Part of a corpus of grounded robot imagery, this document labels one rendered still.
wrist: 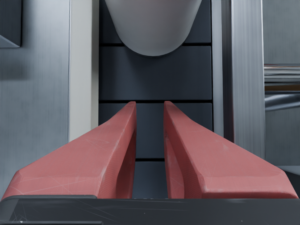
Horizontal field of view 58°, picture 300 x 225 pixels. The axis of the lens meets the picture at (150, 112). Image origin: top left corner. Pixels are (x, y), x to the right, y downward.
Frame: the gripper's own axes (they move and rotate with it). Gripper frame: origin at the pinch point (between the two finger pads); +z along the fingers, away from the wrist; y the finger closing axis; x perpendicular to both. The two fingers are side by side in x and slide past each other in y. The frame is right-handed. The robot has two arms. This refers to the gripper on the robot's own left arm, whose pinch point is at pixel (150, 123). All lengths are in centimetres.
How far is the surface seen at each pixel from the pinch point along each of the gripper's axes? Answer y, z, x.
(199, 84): -3.3, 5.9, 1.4
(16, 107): 11.3, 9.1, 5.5
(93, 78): 3.1, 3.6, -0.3
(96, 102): 3.1, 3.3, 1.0
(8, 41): 11.2, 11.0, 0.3
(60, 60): 7.7, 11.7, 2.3
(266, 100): -8.9, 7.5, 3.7
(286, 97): -8.9, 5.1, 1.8
